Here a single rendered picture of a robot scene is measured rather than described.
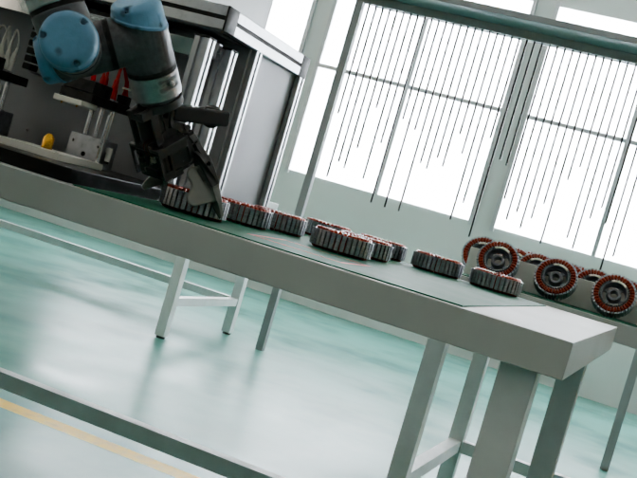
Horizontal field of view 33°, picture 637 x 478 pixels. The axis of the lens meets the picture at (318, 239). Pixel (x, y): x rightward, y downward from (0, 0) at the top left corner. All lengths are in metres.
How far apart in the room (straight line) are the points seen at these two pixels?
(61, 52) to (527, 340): 0.70
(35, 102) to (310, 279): 0.99
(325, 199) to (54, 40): 7.11
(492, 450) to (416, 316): 0.20
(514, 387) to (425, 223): 6.86
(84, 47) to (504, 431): 0.73
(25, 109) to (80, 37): 0.87
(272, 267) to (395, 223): 6.86
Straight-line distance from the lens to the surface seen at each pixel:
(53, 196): 1.64
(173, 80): 1.64
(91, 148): 2.06
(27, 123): 2.30
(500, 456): 1.44
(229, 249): 1.50
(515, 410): 1.44
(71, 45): 1.45
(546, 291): 2.85
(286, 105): 2.33
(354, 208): 8.42
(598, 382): 8.08
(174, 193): 1.71
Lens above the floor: 0.83
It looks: 2 degrees down
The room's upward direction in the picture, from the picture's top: 16 degrees clockwise
